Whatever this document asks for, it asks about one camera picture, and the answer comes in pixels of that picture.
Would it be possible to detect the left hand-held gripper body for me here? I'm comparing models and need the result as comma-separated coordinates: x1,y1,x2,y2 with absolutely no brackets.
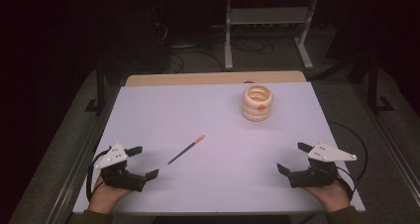
94,143,148,192

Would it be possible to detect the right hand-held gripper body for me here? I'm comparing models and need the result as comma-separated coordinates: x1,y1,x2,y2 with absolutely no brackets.
288,142,359,188

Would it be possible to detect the dark chopstick with orange end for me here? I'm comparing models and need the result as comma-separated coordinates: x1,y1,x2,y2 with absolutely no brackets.
166,134,206,166

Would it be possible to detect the cream ribbed holder cup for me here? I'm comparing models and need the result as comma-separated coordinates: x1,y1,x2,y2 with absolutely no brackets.
241,84,274,123

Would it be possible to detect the person's left hand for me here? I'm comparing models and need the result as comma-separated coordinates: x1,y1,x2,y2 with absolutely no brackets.
88,177,133,215

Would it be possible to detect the person's right hand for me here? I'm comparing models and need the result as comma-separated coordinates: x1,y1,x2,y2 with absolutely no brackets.
303,178,353,214

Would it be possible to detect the white board on table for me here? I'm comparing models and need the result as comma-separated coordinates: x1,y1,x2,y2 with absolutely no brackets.
72,81,367,216

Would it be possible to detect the black metal stand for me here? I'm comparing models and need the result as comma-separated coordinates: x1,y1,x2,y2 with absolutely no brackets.
367,52,396,115
84,56,108,117

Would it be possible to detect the wooden table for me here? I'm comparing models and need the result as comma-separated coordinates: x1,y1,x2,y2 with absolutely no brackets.
124,70,307,87

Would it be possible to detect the left hand-held gripper black cable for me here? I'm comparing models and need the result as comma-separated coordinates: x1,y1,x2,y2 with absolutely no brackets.
85,147,113,201

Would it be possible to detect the hand-held gripper black cable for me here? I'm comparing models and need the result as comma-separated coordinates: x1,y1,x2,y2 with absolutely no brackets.
336,166,359,202
85,147,113,201

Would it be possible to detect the grey metal frame rail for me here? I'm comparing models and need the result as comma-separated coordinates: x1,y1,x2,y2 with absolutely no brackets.
45,84,121,224
354,84,420,198

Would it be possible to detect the black cable on floor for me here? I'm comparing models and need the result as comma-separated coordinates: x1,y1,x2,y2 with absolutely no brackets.
327,120,369,182

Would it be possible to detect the right hand-held gripper black cable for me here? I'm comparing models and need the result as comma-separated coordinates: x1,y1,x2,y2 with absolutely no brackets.
336,166,359,202

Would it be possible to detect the tangle of black cables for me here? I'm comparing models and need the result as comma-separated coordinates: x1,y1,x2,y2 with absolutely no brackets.
230,35,275,56

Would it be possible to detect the black looped floor cable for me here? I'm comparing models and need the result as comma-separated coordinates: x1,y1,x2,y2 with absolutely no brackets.
166,49,226,75

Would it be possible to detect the metal stand frame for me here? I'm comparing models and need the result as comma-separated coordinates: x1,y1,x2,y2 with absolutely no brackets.
211,0,351,71

